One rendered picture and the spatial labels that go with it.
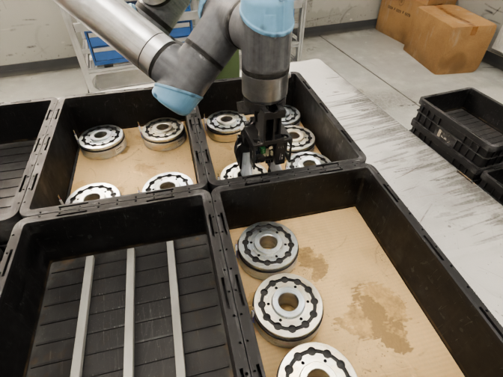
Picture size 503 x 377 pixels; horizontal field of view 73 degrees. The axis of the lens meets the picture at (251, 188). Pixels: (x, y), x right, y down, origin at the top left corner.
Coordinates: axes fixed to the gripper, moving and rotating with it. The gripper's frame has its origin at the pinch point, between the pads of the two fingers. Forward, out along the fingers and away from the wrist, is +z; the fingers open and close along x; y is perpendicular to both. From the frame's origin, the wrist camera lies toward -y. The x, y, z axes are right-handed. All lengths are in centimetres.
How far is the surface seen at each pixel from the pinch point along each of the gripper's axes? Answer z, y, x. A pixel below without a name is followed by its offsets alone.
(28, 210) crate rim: -8.1, 5.8, -40.3
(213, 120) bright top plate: -1.2, -22.4, -4.8
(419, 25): 58, -221, 228
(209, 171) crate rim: -8.1, 4.8, -10.9
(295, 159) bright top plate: -1.2, -1.8, 8.8
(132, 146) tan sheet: 2.0, -21.6, -25.5
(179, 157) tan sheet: 2.0, -14.1, -15.1
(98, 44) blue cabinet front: 40, -204, -48
